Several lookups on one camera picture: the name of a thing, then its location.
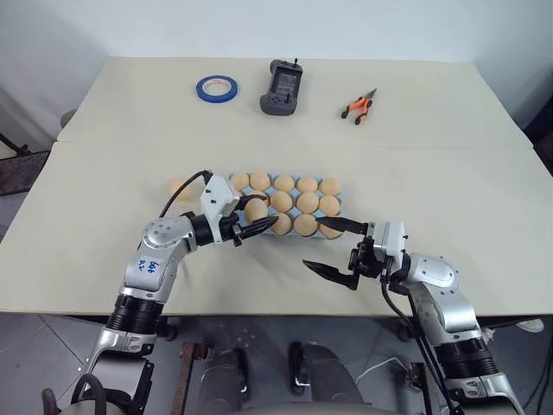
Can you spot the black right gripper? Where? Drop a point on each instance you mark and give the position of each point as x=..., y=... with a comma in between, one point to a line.
x=365, y=259

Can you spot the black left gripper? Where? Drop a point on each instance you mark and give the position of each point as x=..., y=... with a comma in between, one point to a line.
x=230, y=231

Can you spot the beige egg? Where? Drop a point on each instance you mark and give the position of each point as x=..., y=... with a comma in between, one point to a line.
x=331, y=187
x=188, y=193
x=283, y=225
x=260, y=180
x=256, y=193
x=281, y=201
x=256, y=211
x=284, y=183
x=240, y=180
x=305, y=225
x=308, y=185
x=329, y=205
x=307, y=202
x=332, y=233

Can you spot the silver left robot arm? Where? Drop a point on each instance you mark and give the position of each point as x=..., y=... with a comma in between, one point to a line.
x=151, y=268

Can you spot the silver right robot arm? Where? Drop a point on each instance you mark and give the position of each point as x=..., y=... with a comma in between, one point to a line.
x=445, y=298

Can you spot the light blue egg carton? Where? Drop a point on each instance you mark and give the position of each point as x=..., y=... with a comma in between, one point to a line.
x=295, y=193

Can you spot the grey handheld remote controller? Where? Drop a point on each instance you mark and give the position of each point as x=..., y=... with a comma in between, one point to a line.
x=276, y=106

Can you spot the blue tape roll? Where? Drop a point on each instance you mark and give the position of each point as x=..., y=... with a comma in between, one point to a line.
x=216, y=98

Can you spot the dark grey rounded shape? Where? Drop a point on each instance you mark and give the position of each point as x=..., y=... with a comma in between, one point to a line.
x=328, y=376
x=224, y=380

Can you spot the orange black pliers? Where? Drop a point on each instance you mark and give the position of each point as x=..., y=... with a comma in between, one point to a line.
x=362, y=106

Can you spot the rusty metal beam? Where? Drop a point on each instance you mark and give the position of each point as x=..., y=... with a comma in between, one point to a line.
x=191, y=376

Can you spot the dark furniture piece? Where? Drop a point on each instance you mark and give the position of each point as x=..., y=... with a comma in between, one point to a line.
x=542, y=129

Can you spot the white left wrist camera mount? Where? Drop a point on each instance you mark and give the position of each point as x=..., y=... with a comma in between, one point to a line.
x=218, y=196

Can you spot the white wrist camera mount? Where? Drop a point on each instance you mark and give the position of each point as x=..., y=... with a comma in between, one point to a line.
x=218, y=196
x=389, y=238

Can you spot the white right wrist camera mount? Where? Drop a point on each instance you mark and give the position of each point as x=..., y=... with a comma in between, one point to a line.
x=389, y=238

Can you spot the rusty dark metal frame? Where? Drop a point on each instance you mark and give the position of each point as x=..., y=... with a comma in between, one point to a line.
x=21, y=170

